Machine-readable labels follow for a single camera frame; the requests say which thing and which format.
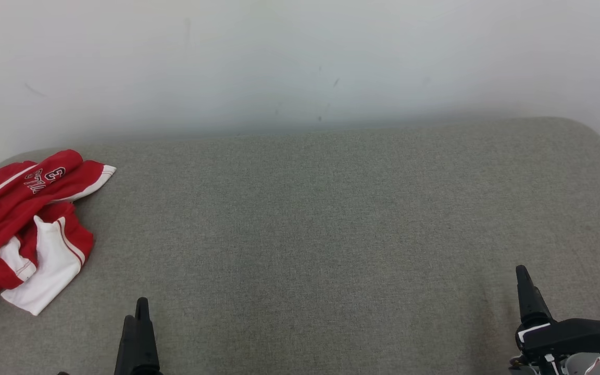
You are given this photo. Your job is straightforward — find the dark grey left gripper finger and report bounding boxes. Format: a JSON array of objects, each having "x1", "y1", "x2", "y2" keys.
[
  {"x1": 114, "y1": 315, "x2": 139, "y2": 375},
  {"x1": 135, "y1": 297, "x2": 163, "y2": 375}
]

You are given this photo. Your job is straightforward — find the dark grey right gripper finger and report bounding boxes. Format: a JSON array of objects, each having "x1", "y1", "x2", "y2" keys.
[{"x1": 515, "y1": 265, "x2": 554, "y2": 328}]

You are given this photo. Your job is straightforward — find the red jersey with white sleeve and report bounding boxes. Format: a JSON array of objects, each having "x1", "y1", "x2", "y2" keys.
[{"x1": 0, "y1": 201, "x2": 95, "y2": 316}]

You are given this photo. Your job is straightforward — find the red shorts with white stripe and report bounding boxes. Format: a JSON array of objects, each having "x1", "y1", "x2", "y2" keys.
[{"x1": 0, "y1": 149, "x2": 117, "y2": 313}]

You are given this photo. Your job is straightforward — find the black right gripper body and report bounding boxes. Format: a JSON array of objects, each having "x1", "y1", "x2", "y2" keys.
[{"x1": 508, "y1": 319, "x2": 600, "y2": 375}]

